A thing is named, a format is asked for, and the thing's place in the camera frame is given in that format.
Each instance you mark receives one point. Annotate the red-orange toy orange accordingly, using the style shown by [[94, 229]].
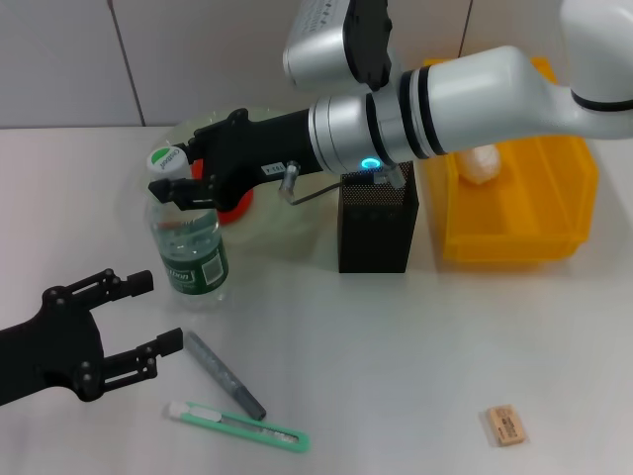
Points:
[[242, 208]]

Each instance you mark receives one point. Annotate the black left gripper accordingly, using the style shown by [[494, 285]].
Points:
[[54, 346]]

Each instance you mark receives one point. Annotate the tan rectangular eraser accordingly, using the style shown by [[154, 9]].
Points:
[[504, 425]]

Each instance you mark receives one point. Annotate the grey marker pen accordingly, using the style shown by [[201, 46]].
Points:
[[222, 373]]

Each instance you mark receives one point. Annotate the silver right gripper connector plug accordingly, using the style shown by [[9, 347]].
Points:
[[289, 180]]

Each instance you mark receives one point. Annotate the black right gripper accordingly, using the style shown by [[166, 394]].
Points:
[[257, 148]]

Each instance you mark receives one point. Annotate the green utility knife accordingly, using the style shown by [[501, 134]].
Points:
[[257, 431]]

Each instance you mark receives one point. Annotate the yellow plastic bin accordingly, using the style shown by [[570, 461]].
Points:
[[534, 208]]

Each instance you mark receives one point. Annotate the black mesh pen holder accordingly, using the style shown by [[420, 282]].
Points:
[[376, 232]]

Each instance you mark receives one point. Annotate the clear green-label water bottle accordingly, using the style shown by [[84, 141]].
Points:
[[190, 257]]

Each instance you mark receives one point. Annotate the white paper ball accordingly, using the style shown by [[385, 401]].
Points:
[[479, 165]]

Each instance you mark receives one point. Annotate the pale green glass fruit plate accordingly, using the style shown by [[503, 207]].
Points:
[[277, 222]]

